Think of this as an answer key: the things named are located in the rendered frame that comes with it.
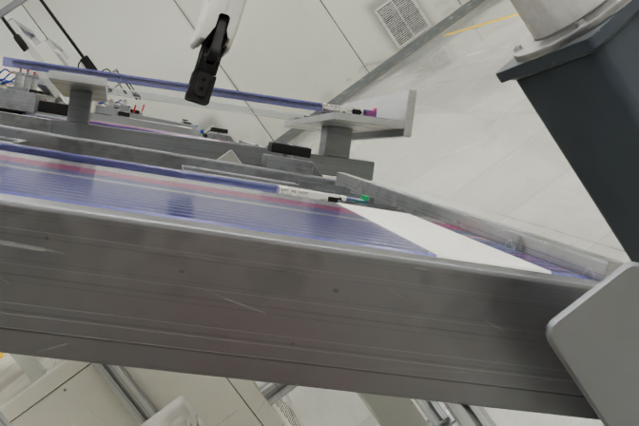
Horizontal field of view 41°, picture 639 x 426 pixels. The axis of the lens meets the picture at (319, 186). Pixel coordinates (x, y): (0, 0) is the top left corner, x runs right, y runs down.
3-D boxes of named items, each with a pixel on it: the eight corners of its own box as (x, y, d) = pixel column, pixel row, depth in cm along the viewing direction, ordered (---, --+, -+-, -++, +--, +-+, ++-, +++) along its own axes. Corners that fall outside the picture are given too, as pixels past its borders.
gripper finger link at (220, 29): (222, 1, 113) (210, 34, 117) (217, 31, 108) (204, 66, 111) (231, 4, 114) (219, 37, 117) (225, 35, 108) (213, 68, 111)
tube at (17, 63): (373, 119, 122) (374, 111, 122) (376, 118, 120) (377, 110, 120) (3, 66, 110) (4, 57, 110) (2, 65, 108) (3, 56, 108)
